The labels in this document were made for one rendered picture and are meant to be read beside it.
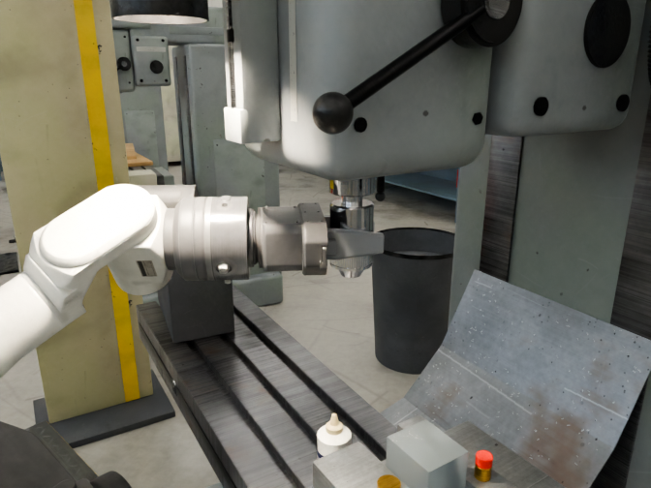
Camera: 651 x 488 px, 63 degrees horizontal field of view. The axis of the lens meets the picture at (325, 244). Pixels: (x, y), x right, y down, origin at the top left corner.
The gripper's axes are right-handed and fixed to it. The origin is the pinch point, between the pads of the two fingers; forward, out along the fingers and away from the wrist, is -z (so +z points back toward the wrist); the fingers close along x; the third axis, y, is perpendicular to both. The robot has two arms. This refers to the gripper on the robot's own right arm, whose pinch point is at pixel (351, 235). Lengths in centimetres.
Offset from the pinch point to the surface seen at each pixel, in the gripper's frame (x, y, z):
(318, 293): 275, 123, -21
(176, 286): 38, 20, 26
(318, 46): -11.2, -18.7, 4.7
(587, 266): 11.7, 8.6, -35.5
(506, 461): -7.3, 24.6, -17.2
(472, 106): -6.4, -14.0, -9.8
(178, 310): 38, 25, 26
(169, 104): 819, 27, 165
